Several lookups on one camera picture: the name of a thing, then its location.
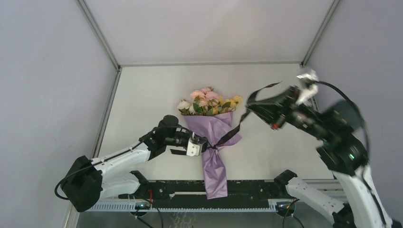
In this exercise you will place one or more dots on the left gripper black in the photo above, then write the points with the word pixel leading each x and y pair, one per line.
pixel 191 133

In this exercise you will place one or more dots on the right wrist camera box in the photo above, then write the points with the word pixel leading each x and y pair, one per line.
pixel 309 88

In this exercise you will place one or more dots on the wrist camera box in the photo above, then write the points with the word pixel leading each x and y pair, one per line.
pixel 196 146
pixel 309 88

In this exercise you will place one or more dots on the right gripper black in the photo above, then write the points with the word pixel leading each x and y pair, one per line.
pixel 274 109

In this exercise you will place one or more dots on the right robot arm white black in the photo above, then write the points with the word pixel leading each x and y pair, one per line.
pixel 342 153

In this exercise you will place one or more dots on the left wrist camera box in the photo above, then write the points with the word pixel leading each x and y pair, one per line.
pixel 196 146

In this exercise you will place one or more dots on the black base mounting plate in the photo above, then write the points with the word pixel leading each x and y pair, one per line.
pixel 191 194

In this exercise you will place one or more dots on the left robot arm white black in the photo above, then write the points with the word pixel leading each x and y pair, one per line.
pixel 90 180

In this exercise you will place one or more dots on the pink fake flower stem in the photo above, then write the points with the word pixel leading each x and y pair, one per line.
pixel 205 97

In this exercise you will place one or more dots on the white cable duct strip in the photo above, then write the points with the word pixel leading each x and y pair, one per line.
pixel 109 206

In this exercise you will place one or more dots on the pink wrapping paper sheet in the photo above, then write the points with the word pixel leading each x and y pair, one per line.
pixel 213 128

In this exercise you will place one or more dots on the white fake flower stem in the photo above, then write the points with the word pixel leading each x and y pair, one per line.
pixel 185 108

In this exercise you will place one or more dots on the yellow fake flower stem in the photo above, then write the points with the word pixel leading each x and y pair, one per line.
pixel 226 105

